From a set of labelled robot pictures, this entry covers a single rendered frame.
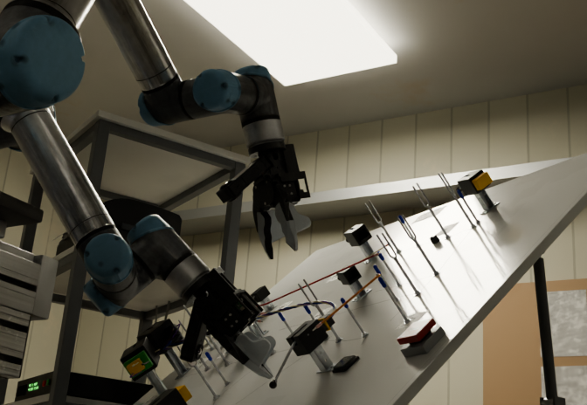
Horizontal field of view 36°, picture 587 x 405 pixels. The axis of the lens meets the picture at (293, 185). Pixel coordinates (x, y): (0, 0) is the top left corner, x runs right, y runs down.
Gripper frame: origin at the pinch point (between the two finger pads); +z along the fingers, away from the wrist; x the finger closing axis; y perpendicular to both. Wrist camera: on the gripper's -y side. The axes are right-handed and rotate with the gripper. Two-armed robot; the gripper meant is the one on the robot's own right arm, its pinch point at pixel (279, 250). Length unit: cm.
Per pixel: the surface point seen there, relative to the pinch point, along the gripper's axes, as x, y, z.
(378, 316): 1.5, 20.6, 15.8
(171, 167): 112, 40, -44
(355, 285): 19.9, 30.7, 8.2
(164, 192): 135, 48, -41
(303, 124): 259, 204, -97
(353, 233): 35, 45, -5
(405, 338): -25.4, 3.7, 20.1
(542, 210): -21, 49, 3
